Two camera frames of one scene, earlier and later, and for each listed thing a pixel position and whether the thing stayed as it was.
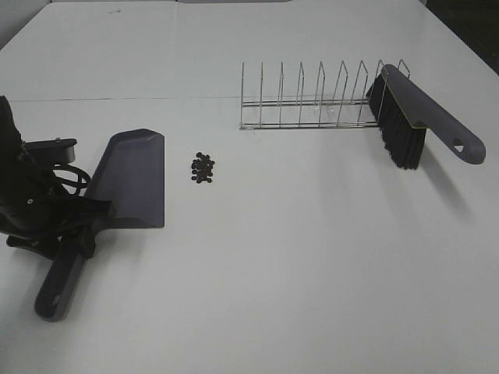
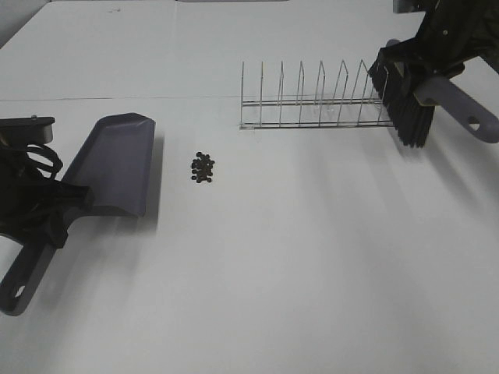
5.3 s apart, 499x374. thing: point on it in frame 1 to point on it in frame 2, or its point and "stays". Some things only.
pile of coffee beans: x=203 y=166 stays
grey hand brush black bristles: x=403 y=112 to x=412 y=114
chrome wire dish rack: x=319 y=112 stays
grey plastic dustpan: x=130 y=177 to x=112 y=168
